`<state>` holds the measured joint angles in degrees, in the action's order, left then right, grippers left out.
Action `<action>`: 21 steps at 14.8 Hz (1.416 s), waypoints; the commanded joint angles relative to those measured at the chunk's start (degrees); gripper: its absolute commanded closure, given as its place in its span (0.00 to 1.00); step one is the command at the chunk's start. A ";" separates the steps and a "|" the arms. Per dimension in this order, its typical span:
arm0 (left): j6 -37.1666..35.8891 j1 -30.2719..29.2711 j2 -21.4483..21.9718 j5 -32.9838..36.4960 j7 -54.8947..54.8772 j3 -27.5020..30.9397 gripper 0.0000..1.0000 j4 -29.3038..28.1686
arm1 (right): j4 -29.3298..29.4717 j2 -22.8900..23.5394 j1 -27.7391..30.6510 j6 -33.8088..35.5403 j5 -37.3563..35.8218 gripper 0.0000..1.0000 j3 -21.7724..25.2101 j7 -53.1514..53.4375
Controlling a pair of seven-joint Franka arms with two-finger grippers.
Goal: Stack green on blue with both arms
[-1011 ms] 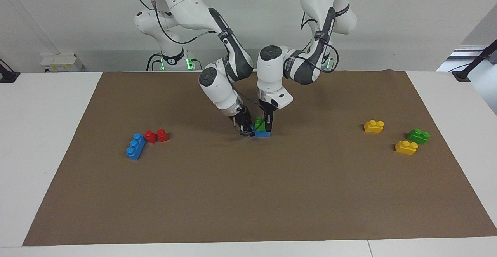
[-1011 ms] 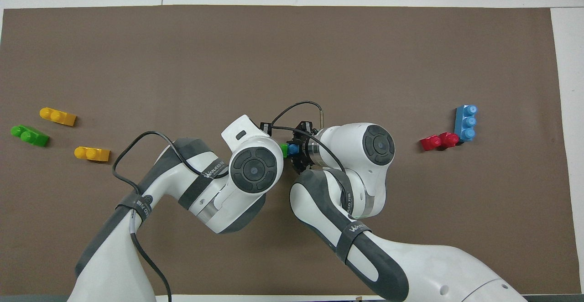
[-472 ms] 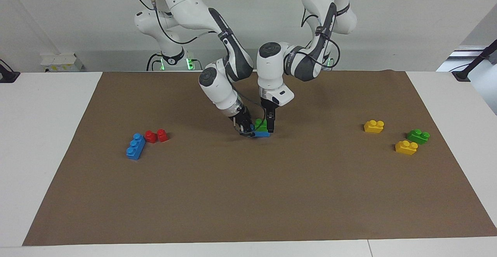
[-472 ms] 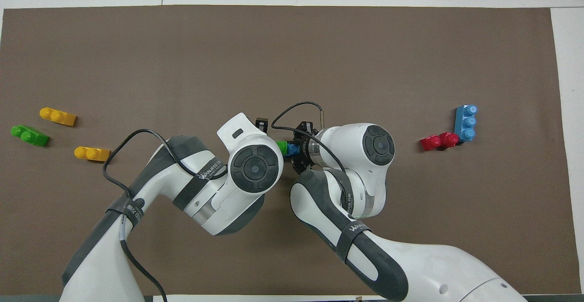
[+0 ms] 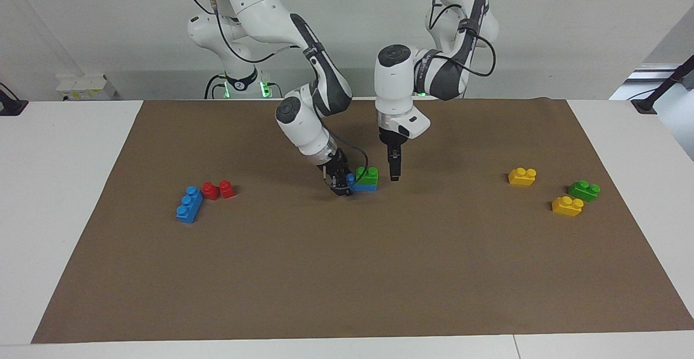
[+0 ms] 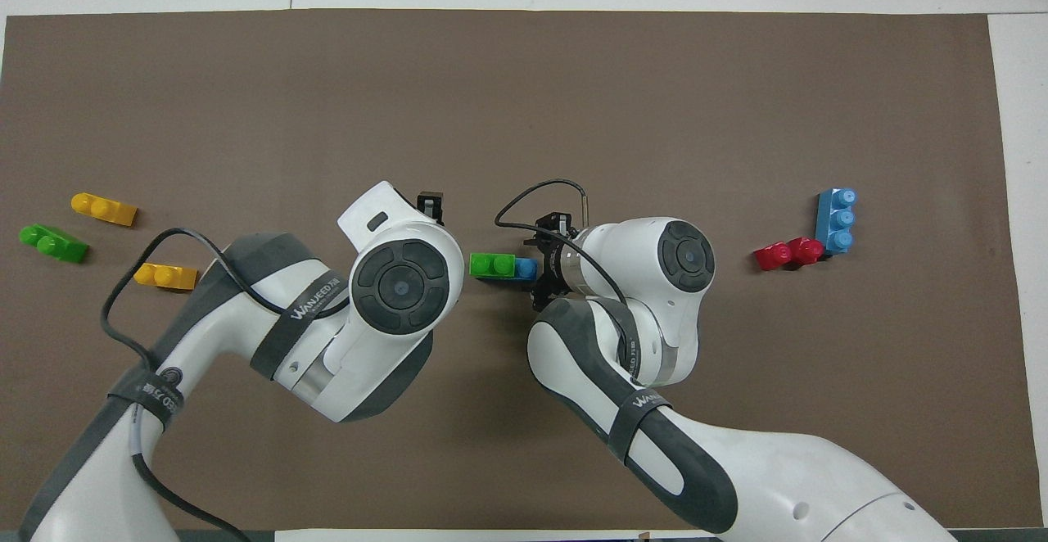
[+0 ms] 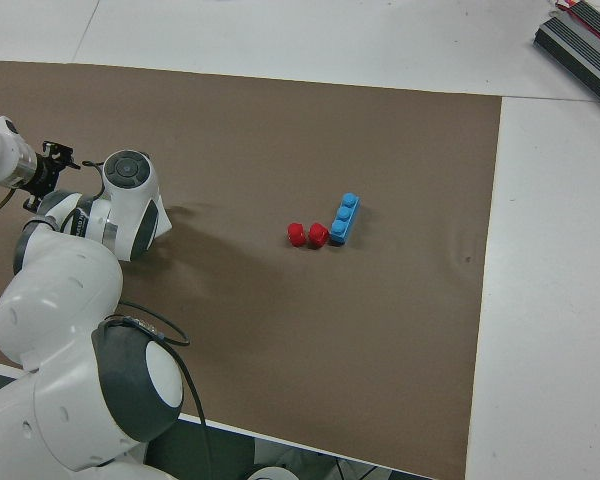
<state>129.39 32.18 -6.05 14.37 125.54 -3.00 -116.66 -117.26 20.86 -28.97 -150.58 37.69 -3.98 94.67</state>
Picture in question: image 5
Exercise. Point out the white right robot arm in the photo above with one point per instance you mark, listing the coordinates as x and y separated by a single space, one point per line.
260 1

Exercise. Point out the green two-stud toy brick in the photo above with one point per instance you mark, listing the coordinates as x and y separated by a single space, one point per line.
367 177
583 191

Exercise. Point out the black table clamp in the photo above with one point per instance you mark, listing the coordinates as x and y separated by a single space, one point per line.
11 107

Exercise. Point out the yellow two-stud toy brick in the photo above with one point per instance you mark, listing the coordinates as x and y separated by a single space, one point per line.
521 178
566 207

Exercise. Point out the blue three-stud toy brick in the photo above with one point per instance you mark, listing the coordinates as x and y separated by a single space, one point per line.
188 208
366 188

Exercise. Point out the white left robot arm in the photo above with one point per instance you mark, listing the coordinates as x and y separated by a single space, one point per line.
393 88

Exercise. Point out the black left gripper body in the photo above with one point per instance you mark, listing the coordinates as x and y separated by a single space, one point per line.
392 142

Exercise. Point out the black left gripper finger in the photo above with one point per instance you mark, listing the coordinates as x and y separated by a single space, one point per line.
398 168
391 166

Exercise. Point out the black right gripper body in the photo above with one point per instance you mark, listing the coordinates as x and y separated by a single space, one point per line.
336 166

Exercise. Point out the black stand with pole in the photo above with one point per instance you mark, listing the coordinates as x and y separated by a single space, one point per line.
645 105

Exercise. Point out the small red toy brick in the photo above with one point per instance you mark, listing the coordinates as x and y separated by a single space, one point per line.
210 191
227 190

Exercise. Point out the brown paper mat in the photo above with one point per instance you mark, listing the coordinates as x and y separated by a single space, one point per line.
352 261

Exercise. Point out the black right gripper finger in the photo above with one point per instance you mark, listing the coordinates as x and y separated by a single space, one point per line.
346 176
339 188

